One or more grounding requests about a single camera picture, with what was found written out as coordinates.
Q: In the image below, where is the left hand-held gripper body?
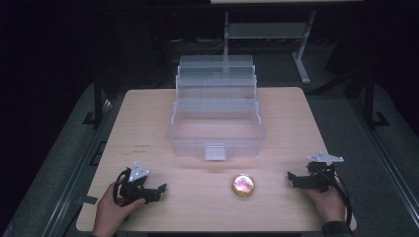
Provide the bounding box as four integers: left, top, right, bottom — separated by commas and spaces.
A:
116, 161, 156, 207

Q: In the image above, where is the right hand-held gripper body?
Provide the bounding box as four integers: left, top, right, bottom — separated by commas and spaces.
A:
305, 151, 345, 194

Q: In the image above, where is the person's right hand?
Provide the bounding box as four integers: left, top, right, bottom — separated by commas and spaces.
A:
300, 177, 348, 224

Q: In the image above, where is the person's left hand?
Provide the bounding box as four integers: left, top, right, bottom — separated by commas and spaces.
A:
92, 181, 147, 237

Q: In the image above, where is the round gold-rimmed pink tin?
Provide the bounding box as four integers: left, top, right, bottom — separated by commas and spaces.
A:
230, 173, 257, 198

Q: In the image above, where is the person's dark right sleeve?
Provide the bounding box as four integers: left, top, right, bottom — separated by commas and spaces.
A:
321, 220, 356, 237

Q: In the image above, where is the clear plastic tiered storage box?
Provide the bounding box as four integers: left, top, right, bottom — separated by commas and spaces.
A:
165, 54, 267, 163

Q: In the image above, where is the grey metal stand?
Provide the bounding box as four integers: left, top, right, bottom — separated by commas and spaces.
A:
222, 9, 318, 85

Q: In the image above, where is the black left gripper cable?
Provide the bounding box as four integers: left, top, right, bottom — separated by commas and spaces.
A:
112, 167, 132, 207

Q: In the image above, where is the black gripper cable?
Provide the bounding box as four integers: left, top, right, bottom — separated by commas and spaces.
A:
310, 161, 354, 226
112, 167, 132, 207

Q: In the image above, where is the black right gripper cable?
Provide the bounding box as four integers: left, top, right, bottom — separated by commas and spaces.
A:
310, 161, 354, 226

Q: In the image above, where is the metal frame rail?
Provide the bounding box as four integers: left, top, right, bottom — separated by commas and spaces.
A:
349, 97, 419, 228
39, 98, 117, 237

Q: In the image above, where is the black upright post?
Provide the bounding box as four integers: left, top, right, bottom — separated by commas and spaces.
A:
82, 63, 106, 128
363, 62, 390, 130

